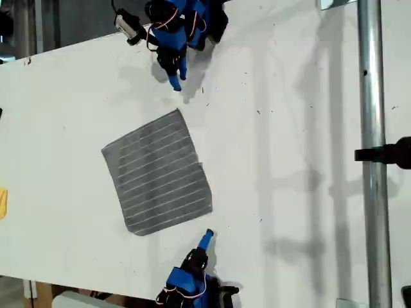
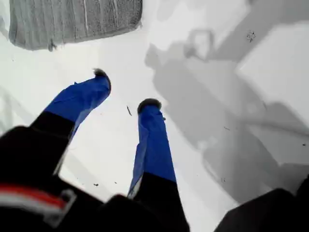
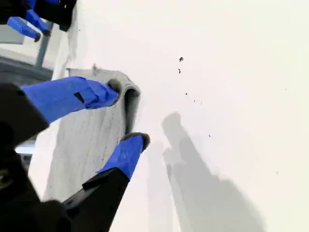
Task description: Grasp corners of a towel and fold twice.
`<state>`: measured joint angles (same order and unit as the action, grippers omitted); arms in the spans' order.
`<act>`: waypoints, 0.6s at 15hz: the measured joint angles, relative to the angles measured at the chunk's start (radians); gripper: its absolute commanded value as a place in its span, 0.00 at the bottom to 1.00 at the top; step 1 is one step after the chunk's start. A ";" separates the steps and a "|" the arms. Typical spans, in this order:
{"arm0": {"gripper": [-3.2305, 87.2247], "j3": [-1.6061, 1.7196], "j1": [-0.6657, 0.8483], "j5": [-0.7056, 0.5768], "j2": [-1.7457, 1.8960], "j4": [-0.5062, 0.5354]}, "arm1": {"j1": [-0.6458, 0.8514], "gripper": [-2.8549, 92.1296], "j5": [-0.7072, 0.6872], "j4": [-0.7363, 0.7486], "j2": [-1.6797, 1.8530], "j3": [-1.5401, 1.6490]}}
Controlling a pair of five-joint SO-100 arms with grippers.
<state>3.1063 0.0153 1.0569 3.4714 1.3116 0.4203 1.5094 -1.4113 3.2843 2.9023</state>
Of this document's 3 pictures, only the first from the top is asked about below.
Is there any white box under table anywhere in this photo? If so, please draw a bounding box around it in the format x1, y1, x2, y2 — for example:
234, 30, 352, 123
52, 290, 129, 308

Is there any gripper red white wire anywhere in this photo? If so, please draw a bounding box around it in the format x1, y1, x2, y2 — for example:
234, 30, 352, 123
155, 275, 208, 305
146, 6, 180, 53

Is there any metal bracket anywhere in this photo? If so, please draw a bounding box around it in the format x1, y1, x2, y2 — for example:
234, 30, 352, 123
316, 0, 356, 11

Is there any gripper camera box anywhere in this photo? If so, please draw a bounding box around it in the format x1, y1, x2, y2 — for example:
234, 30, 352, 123
114, 8, 142, 37

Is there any dark round object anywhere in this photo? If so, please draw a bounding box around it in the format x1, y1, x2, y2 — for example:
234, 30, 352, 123
0, 8, 14, 39

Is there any black object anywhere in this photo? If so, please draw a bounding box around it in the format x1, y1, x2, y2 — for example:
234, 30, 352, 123
400, 284, 411, 308

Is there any steel post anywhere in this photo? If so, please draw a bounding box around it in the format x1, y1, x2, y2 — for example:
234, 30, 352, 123
356, 0, 393, 308

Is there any grey striped towel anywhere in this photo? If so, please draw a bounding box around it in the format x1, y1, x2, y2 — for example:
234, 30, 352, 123
101, 108, 214, 237

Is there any yellow object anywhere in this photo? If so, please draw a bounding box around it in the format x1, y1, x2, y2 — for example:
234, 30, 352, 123
0, 187, 8, 221

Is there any wooden table leg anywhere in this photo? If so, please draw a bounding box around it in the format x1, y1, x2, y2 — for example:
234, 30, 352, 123
22, 279, 54, 308

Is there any black post clamp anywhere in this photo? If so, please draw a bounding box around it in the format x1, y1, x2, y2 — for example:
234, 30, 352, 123
354, 136, 411, 170

